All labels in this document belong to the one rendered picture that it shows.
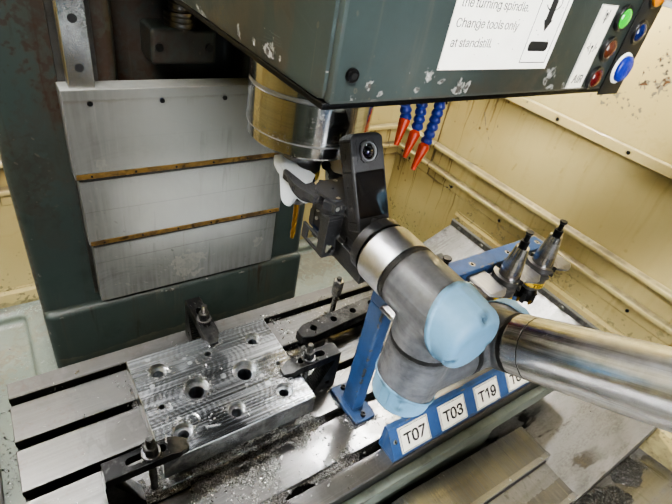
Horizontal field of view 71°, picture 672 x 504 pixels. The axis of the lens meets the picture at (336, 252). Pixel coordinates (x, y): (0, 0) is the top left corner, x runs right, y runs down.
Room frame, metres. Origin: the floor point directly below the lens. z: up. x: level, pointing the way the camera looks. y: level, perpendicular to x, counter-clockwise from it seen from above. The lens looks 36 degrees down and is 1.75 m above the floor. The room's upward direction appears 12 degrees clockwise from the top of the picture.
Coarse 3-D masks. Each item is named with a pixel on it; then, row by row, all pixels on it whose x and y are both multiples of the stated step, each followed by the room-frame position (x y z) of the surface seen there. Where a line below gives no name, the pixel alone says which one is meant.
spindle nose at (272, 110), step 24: (264, 72) 0.53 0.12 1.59; (264, 96) 0.53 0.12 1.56; (288, 96) 0.52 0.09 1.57; (264, 120) 0.53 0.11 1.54; (288, 120) 0.51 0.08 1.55; (312, 120) 0.51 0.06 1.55; (336, 120) 0.52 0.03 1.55; (360, 120) 0.55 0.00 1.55; (264, 144) 0.53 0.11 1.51; (288, 144) 0.52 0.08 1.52; (312, 144) 0.51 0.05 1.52; (336, 144) 0.53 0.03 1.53
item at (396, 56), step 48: (192, 0) 0.57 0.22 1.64; (240, 0) 0.47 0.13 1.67; (288, 0) 0.41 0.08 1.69; (336, 0) 0.36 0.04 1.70; (384, 0) 0.38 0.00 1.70; (432, 0) 0.41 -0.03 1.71; (576, 0) 0.53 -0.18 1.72; (624, 0) 0.59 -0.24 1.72; (240, 48) 0.48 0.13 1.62; (288, 48) 0.40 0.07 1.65; (336, 48) 0.36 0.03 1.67; (384, 48) 0.39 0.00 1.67; (432, 48) 0.42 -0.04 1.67; (576, 48) 0.56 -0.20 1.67; (336, 96) 0.36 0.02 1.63; (384, 96) 0.39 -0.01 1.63; (432, 96) 0.43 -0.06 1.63; (480, 96) 0.48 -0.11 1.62
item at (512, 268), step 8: (520, 248) 0.77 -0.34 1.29; (528, 248) 0.77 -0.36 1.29; (512, 256) 0.77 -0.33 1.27; (520, 256) 0.76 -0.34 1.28; (504, 264) 0.77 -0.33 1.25; (512, 264) 0.76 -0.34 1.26; (520, 264) 0.76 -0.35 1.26; (504, 272) 0.76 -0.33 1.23; (512, 272) 0.76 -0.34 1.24; (520, 272) 0.76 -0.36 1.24; (512, 280) 0.75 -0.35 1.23
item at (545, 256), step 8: (552, 232) 0.86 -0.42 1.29; (544, 240) 0.85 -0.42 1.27; (552, 240) 0.84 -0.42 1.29; (560, 240) 0.84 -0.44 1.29; (544, 248) 0.84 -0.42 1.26; (552, 248) 0.83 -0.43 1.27; (536, 256) 0.84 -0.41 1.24; (544, 256) 0.83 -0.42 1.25; (552, 256) 0.83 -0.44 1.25; (544, 264) 0.83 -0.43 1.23; (552, 264) 0.83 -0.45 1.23
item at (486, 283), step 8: (480, 272) 0.77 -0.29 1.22; (472, 280) 0.74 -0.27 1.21; (480, 280) 0.75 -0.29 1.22; (488, 280) 0.75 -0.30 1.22; (480, 288) 0.73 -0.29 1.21; (488, 288) 0.73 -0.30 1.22; (496, 288) 0.73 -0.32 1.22; (504, 288) 0.74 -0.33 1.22; (488, 296) 0.71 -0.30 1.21; (496, 296) 0.71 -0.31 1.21
